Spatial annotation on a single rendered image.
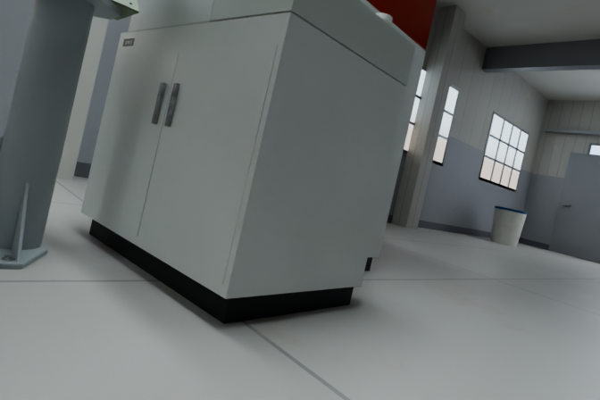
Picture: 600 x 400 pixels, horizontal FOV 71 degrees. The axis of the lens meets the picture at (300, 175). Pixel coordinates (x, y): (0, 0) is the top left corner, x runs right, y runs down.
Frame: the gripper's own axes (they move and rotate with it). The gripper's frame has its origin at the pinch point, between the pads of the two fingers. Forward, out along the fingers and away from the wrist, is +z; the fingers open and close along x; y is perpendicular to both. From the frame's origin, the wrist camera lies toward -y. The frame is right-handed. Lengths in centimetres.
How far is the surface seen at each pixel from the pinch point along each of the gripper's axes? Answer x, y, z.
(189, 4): -1.3, -4.1, 9.4
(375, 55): -50, 35, 14
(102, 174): 34, -4, 72
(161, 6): 17.6, -4.1, 8.4
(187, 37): -4.7, -4.1, 20.6
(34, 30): 19, -39, 32
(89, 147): 231, 66, 73
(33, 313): -30, -40, 98
